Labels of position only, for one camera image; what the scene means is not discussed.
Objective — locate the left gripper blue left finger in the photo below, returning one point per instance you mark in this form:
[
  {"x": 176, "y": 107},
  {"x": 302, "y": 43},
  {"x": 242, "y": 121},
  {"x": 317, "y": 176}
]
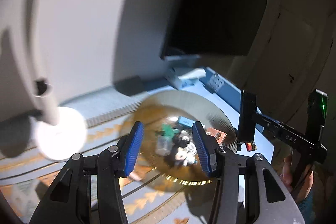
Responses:
[{"x": 131, "y": 147}]

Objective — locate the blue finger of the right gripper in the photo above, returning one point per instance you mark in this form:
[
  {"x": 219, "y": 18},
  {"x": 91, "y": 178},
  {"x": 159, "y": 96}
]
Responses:
[{"x": 246, "y": 128}]

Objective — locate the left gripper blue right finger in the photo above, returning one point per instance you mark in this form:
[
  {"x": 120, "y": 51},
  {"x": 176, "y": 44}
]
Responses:
[{"x": 206, "y": 149}]

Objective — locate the pink card box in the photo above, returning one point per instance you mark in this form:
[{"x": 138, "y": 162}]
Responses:
[{"x": 217, "y": 134}]

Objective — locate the teal plastic toy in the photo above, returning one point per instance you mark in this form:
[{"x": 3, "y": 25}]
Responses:
[{"x": 168, "y": 131}]

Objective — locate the blue lighter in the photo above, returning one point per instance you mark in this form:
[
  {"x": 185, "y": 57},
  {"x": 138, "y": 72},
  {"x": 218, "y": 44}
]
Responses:
[{"x": 185, "y": 122}]

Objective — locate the person's right hand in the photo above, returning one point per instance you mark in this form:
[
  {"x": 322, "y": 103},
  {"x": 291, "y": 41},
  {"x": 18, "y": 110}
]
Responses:
[{"x": 287, "y": 178}]

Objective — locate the small red black object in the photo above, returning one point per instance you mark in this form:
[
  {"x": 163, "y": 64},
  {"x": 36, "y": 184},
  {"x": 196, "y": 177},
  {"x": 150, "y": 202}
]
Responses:
[{"x": 250, "y": 146}]

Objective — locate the amber ribbed glass bowl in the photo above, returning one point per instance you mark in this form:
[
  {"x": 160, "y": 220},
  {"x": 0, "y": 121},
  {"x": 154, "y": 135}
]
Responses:
[{"x": 166, "y": 107}]

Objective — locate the blue lego piece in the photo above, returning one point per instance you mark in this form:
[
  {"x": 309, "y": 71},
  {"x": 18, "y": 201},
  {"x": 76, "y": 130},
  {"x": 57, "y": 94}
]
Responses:
[{"x": 216, "y": 82}]

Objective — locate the black monitor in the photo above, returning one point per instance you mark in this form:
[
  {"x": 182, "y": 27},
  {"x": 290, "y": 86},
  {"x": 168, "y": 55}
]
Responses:
[{"x": 213, "y": 28}]

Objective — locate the white desk lamp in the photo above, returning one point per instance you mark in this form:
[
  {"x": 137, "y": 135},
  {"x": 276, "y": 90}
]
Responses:
[{"x": 25, "y": 93}]

